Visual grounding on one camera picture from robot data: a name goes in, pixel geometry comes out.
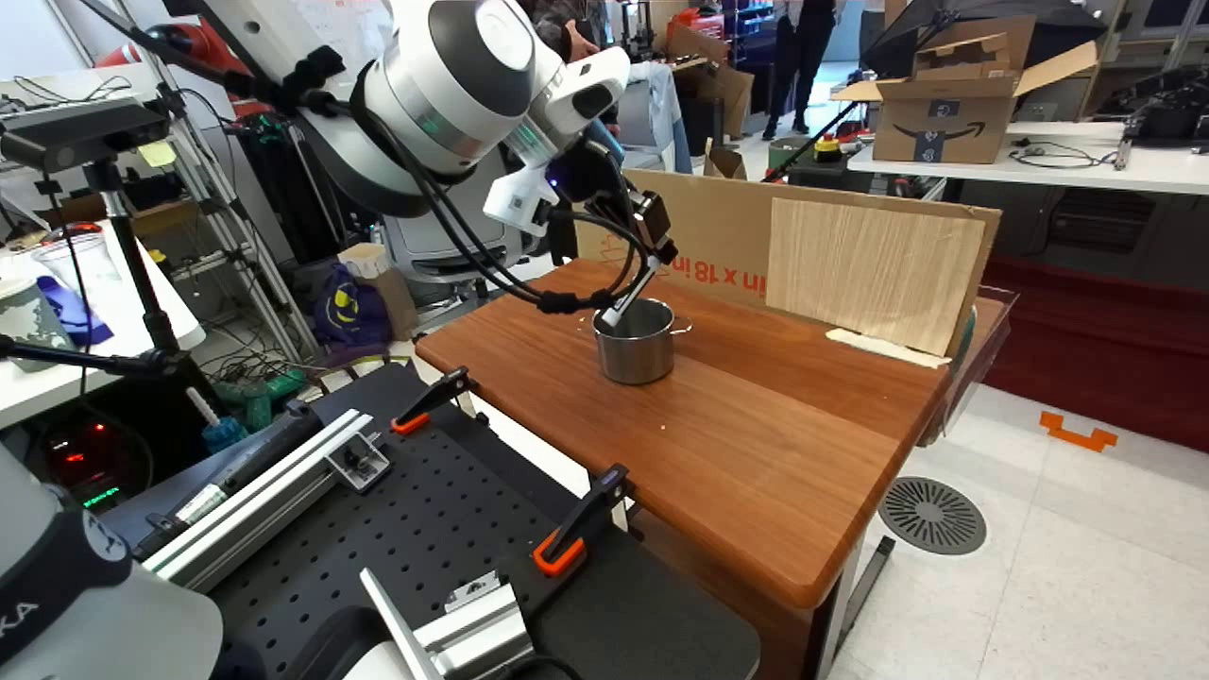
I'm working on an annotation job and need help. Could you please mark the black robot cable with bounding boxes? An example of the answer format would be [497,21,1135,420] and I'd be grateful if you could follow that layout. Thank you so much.
[363,74,650,318]

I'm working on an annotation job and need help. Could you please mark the orange black clamp left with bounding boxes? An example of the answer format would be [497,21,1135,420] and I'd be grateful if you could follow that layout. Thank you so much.
[530,466,626,580]

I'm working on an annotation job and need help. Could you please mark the black perforated board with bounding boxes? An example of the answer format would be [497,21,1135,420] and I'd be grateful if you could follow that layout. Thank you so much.
[209,410,759,680]

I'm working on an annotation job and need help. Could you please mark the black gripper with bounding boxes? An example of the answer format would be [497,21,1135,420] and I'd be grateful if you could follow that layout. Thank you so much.
[549,132,675,264]

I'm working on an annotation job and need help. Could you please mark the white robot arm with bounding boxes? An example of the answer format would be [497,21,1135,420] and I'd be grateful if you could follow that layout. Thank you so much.
[202,0,632,235]

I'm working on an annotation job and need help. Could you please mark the open cardboard box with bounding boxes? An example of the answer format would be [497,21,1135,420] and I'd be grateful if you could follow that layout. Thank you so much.
[840,8,1102,164]

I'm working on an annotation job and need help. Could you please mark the orange black clamp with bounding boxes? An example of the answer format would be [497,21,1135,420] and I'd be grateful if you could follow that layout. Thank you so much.
[530,466,626,580]
[388,368,475,439]

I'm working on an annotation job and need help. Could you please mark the silver metal pot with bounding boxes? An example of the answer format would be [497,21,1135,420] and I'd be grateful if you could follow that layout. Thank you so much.
[588,300,691,387]

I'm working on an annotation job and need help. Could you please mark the orange black clamp right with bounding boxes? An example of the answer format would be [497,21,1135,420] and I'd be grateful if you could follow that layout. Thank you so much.
[388,368,475,439]

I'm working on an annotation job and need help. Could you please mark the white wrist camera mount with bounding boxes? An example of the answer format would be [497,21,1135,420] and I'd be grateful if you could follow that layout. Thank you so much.
[480,157,560,235]

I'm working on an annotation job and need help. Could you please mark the black and white marker pen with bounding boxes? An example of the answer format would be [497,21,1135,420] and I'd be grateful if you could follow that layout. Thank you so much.
[600,268,652,330]

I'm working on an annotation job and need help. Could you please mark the cardboard panel on table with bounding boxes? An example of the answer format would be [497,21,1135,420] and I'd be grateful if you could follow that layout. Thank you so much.
[632,171,1001,354]

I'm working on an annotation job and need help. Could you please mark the aluminium extrusion rail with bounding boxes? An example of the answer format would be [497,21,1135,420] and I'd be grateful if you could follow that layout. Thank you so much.
[142,410,388,589]

